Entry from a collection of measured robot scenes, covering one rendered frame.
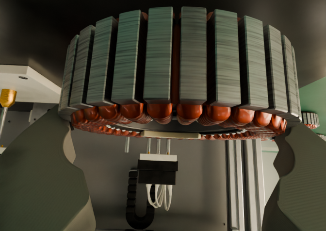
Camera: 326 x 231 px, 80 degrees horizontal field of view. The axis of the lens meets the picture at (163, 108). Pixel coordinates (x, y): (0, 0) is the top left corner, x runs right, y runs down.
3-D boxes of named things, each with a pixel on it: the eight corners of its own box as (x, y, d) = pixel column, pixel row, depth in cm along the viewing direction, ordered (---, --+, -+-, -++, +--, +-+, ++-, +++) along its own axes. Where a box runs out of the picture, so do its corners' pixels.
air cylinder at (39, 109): (33, 101, 43) (28, 126, 42) (67, 103, 43) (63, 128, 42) (46, 107, 48) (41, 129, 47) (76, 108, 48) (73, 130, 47)
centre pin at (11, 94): (-2, 88, 30) (-6, 105, 30) (11, 89, 30) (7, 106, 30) (8, 92, 32) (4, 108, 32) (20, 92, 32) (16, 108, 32)
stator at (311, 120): (326, 110, 48) (328, 125, 47) (307, 118, 58) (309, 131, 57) (274, 111, 51) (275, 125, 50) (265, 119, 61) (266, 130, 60)
